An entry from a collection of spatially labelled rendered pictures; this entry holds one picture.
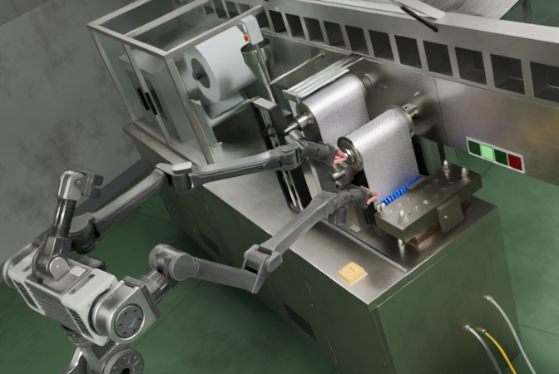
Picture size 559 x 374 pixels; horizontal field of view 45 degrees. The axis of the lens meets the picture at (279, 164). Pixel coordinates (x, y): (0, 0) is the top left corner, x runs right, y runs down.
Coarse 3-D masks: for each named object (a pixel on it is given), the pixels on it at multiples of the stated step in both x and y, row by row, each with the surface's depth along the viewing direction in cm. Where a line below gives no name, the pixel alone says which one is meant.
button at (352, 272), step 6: (348, 264) 247; (354, 264) 246; (342, 270) 245; (348, 270) 244; (354, 270) 243; (360, 270) 242; (342, 276) 244; (348, 276) 242; (354, 276) 241; (360, 276) 243; (348, 282) 242
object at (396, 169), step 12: (408, 144) 255; (396, 156) 253; (408, 156) 257; (372, 168) 248; (384, 168) 252; (396, 168) 255; (408, 168) 259; (372, 180) 250; (384, 180) 254; (396, 180) 257; (408, 180) 261; (384, 192) 256
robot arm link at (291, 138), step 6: (294, 132) 241; (300, 132) 242; (288, 138) 240; (294, 138) 239; (300, 138) 238; (306, 138) 239; (288, 144) 239; (294, 144) 233; (282, 150) 231; (288, 150) 231; (300, 162) 236; (294, 168) 236
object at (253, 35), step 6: (246, 18) 272; (252, 18) 270; (246, 24) 269; (252, 24) 270; (246, 30) 272; (252, 30) 271; (258, 30) 272; (246, 36) 275; (252, 36) 272; (258, 36) 273; (252, 42) 273
